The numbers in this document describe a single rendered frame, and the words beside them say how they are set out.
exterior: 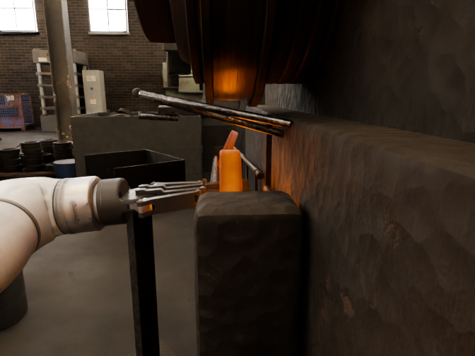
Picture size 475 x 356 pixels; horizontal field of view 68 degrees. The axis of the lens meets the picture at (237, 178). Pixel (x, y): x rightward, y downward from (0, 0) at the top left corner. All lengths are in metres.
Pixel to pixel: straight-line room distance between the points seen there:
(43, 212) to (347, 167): 0.46
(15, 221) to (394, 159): 0.47
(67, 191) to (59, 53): 7.10
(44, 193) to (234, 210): 0.36
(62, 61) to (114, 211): 7.11
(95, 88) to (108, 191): 9.68
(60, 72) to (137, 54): 3.64
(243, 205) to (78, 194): 0.32
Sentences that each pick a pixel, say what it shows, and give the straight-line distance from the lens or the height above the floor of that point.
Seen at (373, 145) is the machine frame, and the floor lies 0.87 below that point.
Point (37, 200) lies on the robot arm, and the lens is 0.59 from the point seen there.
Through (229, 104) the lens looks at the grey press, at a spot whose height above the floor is 0.82.
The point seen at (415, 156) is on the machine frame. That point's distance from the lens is 0.17.
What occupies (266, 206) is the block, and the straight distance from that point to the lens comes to 0.32.
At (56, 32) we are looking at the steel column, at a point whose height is 2.02.
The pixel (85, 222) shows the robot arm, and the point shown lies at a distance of 0.59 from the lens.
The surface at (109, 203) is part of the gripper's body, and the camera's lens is 0.57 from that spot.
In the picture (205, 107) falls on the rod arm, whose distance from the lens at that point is 0.43.
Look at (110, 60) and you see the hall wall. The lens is 11.01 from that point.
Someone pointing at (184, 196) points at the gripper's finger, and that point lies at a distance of 0.54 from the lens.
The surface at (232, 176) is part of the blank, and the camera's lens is 0.52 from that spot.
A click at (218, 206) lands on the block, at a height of 0.80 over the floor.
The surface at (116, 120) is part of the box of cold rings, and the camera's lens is 3.01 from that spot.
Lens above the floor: 0.90
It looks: 13 degrees down
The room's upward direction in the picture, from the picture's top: straight up
